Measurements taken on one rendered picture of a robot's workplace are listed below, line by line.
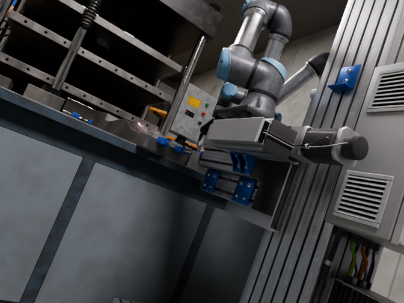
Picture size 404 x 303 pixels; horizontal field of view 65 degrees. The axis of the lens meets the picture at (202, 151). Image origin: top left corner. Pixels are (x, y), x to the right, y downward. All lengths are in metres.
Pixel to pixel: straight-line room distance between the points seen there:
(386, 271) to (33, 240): 2.54
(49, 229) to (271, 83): 1.02
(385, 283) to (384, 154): 2.21
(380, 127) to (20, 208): 1.24
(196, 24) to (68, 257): 1.75
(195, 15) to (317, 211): 1.80
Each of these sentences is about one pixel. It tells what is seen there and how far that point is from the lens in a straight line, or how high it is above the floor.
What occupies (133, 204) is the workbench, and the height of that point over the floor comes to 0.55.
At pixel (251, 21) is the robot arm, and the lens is 1.46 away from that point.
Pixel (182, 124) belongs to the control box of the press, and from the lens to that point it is 2.48.
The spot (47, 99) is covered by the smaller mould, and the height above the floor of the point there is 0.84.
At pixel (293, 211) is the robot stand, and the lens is 1.08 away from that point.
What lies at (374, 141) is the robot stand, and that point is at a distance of 0.93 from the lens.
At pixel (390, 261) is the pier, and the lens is 3.04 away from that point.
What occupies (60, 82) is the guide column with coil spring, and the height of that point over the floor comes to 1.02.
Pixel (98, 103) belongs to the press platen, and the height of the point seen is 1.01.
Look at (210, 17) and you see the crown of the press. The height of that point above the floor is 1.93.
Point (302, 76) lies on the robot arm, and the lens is 1.73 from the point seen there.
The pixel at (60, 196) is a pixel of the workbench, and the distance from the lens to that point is 1.38.
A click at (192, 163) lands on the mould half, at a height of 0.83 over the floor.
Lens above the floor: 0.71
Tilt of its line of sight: 7 degrees up
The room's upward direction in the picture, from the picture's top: 21 degrees clockwise
